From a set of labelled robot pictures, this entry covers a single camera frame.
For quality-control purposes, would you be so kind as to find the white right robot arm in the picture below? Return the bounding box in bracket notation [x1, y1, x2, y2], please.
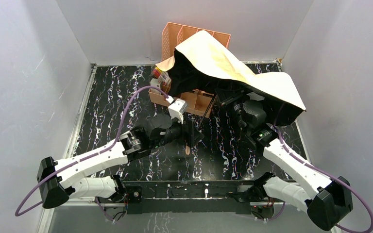
[215, 88, 353, 231]

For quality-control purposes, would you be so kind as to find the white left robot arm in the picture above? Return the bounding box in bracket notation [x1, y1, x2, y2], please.
[37, 114, 204, 209]

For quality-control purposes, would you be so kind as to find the white red small box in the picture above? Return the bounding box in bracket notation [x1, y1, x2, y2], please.
[150, 78, 163, 95]

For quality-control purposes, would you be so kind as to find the orange plastic desk organizer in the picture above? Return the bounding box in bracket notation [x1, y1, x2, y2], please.
[158, 22, 231, 117]

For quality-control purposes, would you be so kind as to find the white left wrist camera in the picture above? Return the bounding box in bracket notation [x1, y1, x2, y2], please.
[166, 96, 187, 124]

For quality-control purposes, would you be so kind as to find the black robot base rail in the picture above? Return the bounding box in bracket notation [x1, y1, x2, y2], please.
[93, 180, 275, 216]

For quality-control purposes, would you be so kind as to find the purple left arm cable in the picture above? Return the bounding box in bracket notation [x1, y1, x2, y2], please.
[15, 85, 174, 217]

